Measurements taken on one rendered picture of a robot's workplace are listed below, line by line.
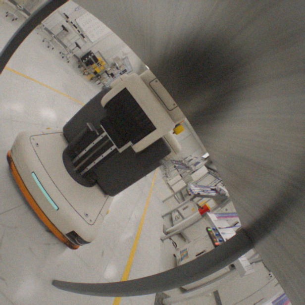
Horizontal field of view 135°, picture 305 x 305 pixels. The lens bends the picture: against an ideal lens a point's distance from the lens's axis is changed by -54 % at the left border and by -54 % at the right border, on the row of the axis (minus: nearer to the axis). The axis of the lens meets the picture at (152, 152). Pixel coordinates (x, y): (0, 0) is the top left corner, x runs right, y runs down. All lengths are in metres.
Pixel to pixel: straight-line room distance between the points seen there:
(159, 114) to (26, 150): 0.56
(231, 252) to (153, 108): 0.41
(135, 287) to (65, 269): 0.53
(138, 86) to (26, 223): 0.79
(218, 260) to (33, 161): 0.67
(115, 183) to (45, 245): 0.56
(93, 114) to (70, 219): 0.53
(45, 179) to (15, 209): 0.29
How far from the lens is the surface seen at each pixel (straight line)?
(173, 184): 5.73
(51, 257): 0.80
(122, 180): 0.77
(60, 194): 0.61
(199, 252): 1.85
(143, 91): 0.42
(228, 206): 2.89
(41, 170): 0.63
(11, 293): 0.75
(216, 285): 1.23
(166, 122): 0.41
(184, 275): 0.29
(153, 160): 0.56
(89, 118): 0.78
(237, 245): 0.27
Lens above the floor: 0.73
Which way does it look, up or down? 5 degrees down
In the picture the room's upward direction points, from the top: 55 degrees clockwise
